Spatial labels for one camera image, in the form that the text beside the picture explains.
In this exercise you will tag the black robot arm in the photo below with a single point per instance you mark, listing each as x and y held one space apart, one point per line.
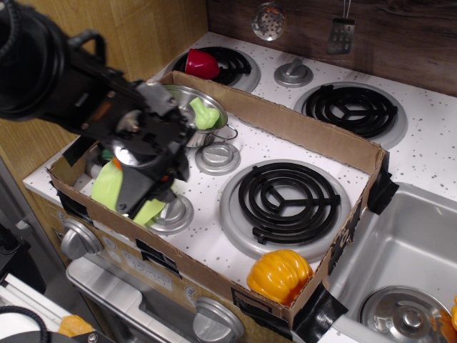
64 80

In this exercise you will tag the front silver stove knob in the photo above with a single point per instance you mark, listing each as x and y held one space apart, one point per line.
173 218

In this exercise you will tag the steel pot lid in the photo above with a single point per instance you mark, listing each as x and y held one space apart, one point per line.
405 314

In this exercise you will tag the back left black burner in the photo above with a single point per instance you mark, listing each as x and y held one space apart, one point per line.
238 70

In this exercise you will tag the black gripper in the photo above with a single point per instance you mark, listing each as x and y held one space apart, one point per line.
145 120

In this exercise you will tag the brown cardboard fence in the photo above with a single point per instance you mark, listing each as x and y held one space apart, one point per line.
201 256

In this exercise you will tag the light green plastic plate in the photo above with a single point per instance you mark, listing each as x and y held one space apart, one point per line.
106 187

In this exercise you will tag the silver toy sink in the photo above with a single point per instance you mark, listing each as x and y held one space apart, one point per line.
411 243

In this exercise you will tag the front right black burner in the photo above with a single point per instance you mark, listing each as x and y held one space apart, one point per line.
283 204

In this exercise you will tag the back silver stove knob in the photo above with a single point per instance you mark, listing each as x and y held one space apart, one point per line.
293 75

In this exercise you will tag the yellow toy bell pepper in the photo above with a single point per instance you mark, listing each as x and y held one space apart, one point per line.
280 276

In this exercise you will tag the back right black burner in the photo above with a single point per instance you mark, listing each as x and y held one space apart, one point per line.
364 110

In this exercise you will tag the light green toy broccoli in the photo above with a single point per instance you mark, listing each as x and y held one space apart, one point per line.
205 117

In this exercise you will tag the centre silver stove knob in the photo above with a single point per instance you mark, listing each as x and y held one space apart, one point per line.
218 159

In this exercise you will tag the silver stove knob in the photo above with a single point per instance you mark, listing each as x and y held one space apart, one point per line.
218 159
173 218
293 75

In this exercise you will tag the red plastic cup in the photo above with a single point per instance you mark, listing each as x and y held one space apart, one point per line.
201 64

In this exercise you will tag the hanging perforated steel ladle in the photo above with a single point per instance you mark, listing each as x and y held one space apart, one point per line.
268 21

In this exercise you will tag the hanging slotted steel spatula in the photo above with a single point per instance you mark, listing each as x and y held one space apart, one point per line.
342 31

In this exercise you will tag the small steel pot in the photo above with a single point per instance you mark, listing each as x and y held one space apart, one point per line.
222 130

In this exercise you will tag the silver oven door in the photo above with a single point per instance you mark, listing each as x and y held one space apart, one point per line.
136 312

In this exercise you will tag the right oven dial knob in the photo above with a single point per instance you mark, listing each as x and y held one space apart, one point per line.
216 323

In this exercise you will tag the oven dial knob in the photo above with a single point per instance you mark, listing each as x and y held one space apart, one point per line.
216 323
79 241

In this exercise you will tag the left oven dial knob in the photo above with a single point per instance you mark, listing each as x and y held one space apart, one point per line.
79 241

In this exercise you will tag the orange toy carrot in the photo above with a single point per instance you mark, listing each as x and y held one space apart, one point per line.
107 156

